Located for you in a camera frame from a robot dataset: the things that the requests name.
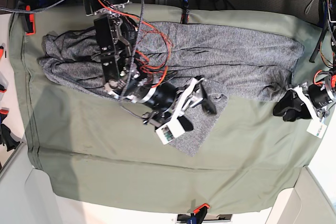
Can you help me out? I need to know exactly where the orange clamp left top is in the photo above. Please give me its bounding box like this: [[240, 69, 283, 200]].
[[22, 13, 36, 35]]

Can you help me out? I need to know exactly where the orange black clamp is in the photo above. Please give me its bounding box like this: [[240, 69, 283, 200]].
[[181, 0, 190, 24], [186, 203, 210, 224]]

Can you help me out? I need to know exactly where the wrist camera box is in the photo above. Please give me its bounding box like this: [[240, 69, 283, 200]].
[[307, 120, 327, 139], [155, 119, 185, 145]]

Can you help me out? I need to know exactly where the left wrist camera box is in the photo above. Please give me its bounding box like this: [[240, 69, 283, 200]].
[[307, 120, 327, 139]]

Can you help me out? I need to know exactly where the orange black bottom clamp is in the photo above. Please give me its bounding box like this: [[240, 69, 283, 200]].
[[186, 203, 210, 224]]

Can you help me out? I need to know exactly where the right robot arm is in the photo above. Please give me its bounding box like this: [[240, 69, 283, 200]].
[[83, 0, 217, 132]]

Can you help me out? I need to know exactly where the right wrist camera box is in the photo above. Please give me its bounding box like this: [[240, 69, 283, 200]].
[[155, 119, 185, 145]]

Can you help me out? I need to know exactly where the grey T-shirt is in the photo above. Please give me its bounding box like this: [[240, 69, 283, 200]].
[[40, 22, 304, 150]]

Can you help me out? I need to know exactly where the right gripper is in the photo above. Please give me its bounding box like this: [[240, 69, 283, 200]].
[[141, 76, 217, 132]]

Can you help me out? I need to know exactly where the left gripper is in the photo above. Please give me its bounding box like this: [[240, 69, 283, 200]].
[[272, 82, 335, 122]]

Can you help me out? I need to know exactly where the orange black top clamp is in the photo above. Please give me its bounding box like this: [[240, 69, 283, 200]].
[[181, 0, 190, 24]]

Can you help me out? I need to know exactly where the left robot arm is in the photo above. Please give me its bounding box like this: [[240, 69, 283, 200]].
[[272, 0, 335, 123]]

